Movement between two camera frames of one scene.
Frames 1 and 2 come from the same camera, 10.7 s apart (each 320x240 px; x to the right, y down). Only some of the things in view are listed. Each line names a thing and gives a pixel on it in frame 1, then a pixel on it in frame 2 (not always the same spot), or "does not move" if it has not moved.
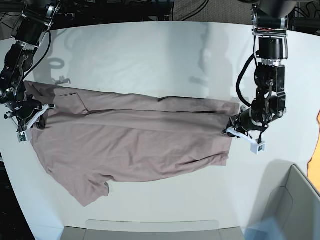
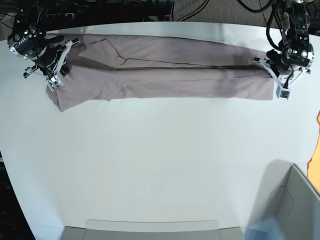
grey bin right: (290, 198) does not move
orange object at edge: (313, 165) does not move
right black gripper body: (246, 119) to (292, 59)
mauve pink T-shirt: (87, 139) to (110, 68)
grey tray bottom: (75, 233) does not move
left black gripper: (23, 109) to (43, 50)
